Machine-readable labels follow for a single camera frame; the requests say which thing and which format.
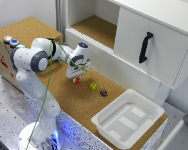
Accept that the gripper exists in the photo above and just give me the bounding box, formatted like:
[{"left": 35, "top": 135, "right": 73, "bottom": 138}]
[{"left": 65, "top": 63, "right": 90, "bottom": 80}]

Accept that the pink block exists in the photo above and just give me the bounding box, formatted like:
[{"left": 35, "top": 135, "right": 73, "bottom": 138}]
[{"left": 73, "top": 77, "right": 82, "bottom": 85}]

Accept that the yellow block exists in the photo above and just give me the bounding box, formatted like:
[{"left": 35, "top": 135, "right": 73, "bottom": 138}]
[{"left": 89, "top": 82, "right": 98, "bottom": 92}]

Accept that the white cabinet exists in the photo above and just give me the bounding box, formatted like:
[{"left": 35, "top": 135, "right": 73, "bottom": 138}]
[{"left": 64, "top": 0, "right": 188, "bottom": 108}]

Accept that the purple block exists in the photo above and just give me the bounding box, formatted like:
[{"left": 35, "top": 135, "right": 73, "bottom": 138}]
[{"left": 99, "top": 88, "right": 108, "bottom": 98}]

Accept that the green button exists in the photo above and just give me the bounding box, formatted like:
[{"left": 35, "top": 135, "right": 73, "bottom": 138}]
[{"left": 15, "top": 43, "right": 26, "bottom": 50}]

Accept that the blue button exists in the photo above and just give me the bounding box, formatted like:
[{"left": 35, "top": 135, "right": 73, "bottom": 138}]
[{"left": 9, "top": 38, "right": 20, "bottom": 48}]

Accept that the white plastic box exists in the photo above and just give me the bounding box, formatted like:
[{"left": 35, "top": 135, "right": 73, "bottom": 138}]
[{"left": 90, "top": 88, "right": 166, "bottom": 150}]

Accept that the red button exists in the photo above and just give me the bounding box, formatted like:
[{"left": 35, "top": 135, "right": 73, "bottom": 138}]
[{"left": 2, "top": 34, "right": 13, "bottom": 45}]

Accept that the white sliding door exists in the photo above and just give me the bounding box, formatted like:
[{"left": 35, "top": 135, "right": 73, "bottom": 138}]
[{"left": 112, "top": 6, "right": 188, "bottom": 89}]

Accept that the green cable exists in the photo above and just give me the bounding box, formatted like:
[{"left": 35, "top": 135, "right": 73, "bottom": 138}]
[{"left": 25, "top": 39, "right": 92, "bottom": 150}]

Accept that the black door handle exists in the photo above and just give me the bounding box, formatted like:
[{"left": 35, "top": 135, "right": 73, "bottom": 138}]
[{"left": 138, "top": 31, "right": 155, "bottom": 65}]

